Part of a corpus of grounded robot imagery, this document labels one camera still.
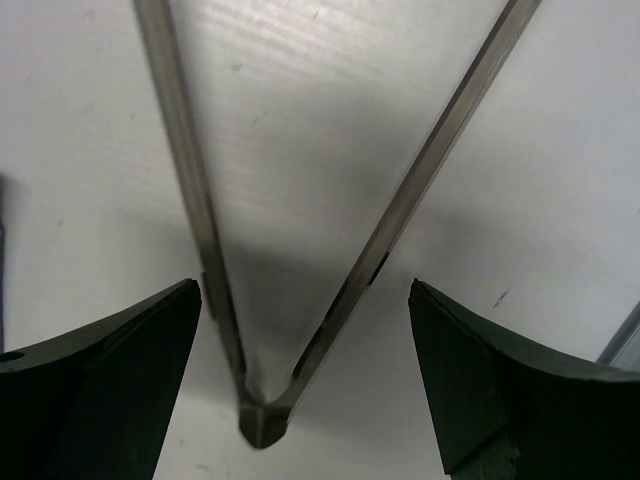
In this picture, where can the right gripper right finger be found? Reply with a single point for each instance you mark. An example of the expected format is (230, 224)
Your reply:
(506, 407)

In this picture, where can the aluminium table edge rail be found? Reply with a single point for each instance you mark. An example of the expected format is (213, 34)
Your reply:
(623, 350)

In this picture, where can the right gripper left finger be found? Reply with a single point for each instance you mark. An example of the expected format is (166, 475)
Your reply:
(96, 402)

